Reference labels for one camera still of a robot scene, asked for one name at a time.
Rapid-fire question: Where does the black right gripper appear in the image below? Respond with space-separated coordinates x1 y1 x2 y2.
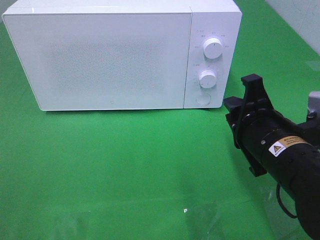
223 73 275 177

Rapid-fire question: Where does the round white door button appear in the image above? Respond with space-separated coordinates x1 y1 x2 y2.
196 93 211 106

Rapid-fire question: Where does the white microwave knob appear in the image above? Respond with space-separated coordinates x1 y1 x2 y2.
203 36 223 59
199 70 217 89

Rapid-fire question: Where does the white microwave door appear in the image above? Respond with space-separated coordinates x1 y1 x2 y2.
3 13 191 111

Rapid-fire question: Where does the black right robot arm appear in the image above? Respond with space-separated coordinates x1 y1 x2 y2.
223 74 320 240

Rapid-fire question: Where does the white microwave oven body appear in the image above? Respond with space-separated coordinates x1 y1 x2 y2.
2 0 242 109

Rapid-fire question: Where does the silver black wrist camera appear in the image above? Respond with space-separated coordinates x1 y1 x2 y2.
306 91 320 123

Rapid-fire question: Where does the black cable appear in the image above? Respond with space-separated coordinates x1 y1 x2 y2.
275 183 298 218

